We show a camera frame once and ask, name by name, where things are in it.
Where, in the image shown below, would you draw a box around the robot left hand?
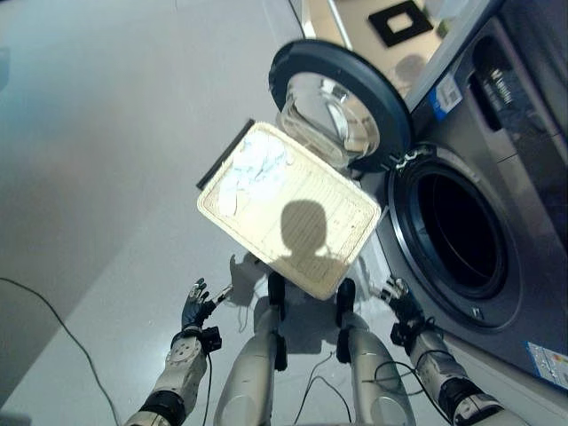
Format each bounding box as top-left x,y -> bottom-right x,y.
179,278 -> 233,332

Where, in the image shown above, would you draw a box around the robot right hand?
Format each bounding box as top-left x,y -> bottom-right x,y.
375,277 -> 425,330

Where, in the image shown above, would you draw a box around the grey washing machine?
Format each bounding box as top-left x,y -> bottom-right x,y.
354,0 -> 568,391

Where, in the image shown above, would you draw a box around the white clothes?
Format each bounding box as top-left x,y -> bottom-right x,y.
218,135 -> 295,217

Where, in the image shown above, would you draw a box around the round washing machine door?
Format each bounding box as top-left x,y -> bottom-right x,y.
267,38 -> 412,174

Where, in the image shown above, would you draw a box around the robot right leg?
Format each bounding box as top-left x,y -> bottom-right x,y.
335,278 -> 418,426

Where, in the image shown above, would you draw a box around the robot leg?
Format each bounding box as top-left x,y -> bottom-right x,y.
335,278 -> 418,426
212,271 -> 288,426

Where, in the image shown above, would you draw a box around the robot left leg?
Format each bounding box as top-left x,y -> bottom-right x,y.
212,271 -> 288,426

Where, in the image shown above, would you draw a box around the cream plastic laundry basket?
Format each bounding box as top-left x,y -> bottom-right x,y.
196,122 -> 383,301

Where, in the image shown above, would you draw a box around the colourful sticker label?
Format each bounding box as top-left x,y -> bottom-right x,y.
525,340 -> 568,379

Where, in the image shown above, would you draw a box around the black strip board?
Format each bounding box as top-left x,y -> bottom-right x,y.
195,117 -> 256,190

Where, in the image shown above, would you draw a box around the blue energy label sticker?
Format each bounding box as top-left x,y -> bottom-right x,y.
429,71 -> 465,123

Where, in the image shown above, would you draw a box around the black floor cable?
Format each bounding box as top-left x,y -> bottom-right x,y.
292,350 -> 427,426

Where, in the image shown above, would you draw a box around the grey floor cable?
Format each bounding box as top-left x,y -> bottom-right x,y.
0,277 -> 122,426

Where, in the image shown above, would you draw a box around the black square frame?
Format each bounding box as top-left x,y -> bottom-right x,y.
367,0 -> 435,49

